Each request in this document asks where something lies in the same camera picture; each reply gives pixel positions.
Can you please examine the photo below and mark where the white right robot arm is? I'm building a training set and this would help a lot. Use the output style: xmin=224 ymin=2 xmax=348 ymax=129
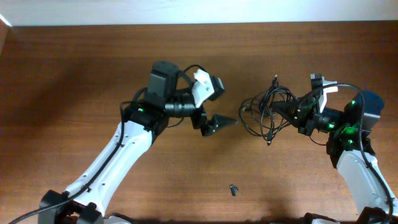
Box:
xmin=272 ymin=87 xmax=397 ymax=223

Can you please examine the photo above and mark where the small black clip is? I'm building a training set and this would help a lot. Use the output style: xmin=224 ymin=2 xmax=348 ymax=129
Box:
xmin=229 ymin=184 xmax=239 ymax=197

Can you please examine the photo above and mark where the black cable bundle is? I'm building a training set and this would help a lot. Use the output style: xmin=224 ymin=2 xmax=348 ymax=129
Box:
xmin=238 ymin=74 xmax=301 ymax=146

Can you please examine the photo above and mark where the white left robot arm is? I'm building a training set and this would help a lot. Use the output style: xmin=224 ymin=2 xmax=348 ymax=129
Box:
xmin=38 ymin=61 xmax=238 ymax=224

